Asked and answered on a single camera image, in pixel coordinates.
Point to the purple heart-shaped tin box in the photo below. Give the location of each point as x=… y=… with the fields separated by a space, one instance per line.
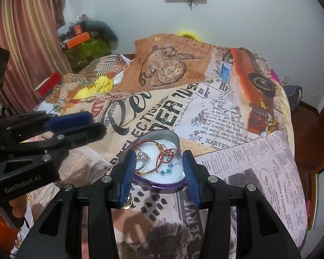
x=156 y=183

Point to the pile of white bags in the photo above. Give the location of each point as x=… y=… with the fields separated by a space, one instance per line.
x=67 y=27

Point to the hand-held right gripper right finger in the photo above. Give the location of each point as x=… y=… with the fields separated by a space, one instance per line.
x=191 y=178

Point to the green cloth covered table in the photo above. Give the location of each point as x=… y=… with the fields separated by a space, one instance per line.
x=86 y=52

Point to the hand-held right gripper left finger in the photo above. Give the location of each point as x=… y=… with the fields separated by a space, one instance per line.
x=128 y=175

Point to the dark green cushion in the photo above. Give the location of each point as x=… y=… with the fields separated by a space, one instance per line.
x=104 y=29

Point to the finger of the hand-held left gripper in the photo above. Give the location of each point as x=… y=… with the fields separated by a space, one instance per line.
x=83 y=135
x=70 y=120

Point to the printed newspaper pattern blanket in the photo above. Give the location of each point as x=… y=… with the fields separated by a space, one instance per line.
x=205 y=108

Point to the yellow plastic object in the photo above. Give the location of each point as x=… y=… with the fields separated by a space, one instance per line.
x=189 y=33

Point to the white wall socket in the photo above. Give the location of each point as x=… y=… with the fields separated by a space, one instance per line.
x=285 y=79

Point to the small red box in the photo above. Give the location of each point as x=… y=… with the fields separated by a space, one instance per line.
x=77 y=30

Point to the white cloth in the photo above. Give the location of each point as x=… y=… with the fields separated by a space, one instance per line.
x=119 y=77

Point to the dark bag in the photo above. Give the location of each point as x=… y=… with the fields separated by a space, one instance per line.
x=293 y=97

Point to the orange box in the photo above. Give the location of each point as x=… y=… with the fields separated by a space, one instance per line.
x=77 y=41

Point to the yellow cloth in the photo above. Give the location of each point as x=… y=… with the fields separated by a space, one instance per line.
x=97 y=86

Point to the person's left hand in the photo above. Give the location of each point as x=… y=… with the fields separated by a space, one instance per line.
x=17 y=209

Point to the striped brown curtain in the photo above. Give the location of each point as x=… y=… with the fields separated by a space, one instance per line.
x=27 y=32

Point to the pink cloth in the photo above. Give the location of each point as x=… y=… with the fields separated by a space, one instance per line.
x=276 y=76

